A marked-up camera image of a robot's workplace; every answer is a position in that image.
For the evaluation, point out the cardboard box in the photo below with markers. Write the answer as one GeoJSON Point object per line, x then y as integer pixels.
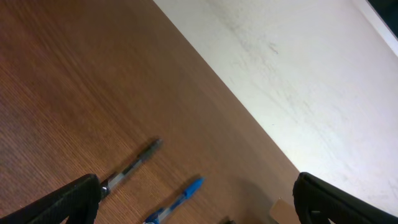
{"type": "Point", "coordinates": [283, 213]}

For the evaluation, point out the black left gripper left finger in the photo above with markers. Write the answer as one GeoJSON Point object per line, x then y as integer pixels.
{"type": "Point", "coordinates": [76, 202]}

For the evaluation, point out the black ballpoint pen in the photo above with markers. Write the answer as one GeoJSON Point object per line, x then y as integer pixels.
{"type": "Point", "coordinates": [120, 174]}

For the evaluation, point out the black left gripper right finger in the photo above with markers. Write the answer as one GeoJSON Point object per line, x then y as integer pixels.
{"type": "Point", "coordinates": [317, 201]}

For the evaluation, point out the blue ballpoint pen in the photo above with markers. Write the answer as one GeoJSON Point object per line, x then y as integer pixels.
{"type": "Point", "coordinates": [163, 213]}

